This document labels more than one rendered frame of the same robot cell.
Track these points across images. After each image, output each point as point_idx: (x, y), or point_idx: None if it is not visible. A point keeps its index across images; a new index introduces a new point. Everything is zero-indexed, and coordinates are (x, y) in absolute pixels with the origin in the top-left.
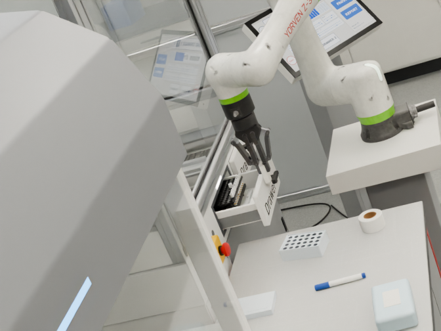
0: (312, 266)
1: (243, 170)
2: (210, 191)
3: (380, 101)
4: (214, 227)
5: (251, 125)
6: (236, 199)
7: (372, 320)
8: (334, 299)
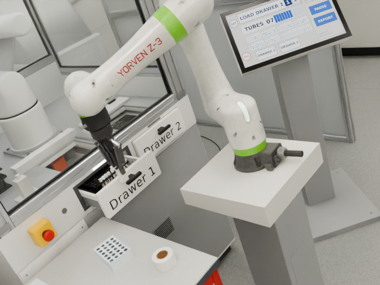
0: (99, 279)
1: (150, 149)
2: (78, 174)
3: (243, 139)
4: (69, 205)
5: (100, 138)
6: (106, 184)
7: None
8: None
